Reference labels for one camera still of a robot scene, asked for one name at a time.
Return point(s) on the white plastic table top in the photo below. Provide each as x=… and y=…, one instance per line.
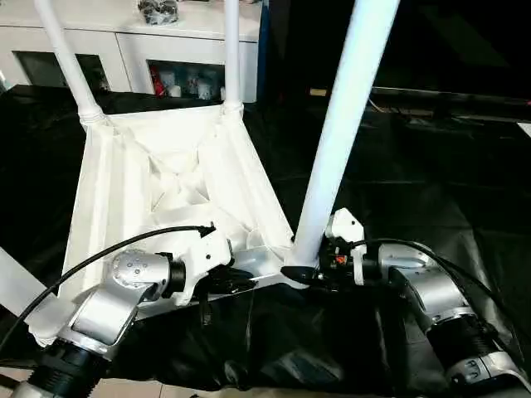
x=124, y=186

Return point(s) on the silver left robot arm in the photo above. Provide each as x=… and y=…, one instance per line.
x=108, y=307

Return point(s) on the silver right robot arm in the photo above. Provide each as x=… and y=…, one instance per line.
x=431, y=286

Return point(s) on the black table mat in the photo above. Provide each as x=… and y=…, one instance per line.
x=415, y=186

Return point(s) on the small tan label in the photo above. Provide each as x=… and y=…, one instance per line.
x=318, y=91

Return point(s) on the white jar in cabinet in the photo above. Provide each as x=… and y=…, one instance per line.
x=176, y=91

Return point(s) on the red item in cabinet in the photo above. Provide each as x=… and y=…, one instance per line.
x=157, y=85

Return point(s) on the white board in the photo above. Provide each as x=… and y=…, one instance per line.
x=526, y=129

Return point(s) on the white glass-door cabinet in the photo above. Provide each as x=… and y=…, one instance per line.
x=157, y=41

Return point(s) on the black bundle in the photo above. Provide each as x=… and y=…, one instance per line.
x=157, y=10

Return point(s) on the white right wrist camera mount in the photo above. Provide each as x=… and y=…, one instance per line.
x=346, y=224

